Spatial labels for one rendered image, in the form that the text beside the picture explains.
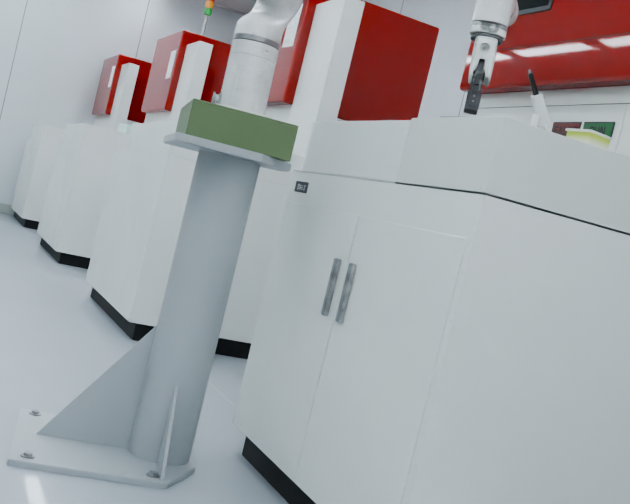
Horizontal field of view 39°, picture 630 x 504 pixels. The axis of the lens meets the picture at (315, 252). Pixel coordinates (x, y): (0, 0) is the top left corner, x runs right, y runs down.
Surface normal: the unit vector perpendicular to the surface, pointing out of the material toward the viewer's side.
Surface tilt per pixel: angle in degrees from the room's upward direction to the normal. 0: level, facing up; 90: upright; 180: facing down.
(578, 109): 90
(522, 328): 90
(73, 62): 90
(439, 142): 90
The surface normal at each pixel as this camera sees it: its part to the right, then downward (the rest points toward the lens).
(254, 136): 0.26, 0.10
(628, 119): -0.89, -0.20
